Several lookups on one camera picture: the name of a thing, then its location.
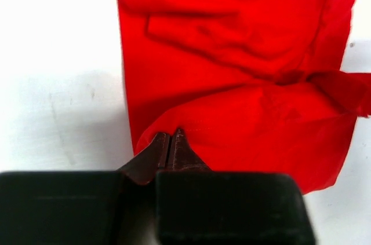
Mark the red t shirt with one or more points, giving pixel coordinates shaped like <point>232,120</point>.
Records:
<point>256,85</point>

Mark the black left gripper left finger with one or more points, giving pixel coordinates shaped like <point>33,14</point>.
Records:
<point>142,168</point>

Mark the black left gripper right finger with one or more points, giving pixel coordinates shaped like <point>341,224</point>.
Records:
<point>181,157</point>

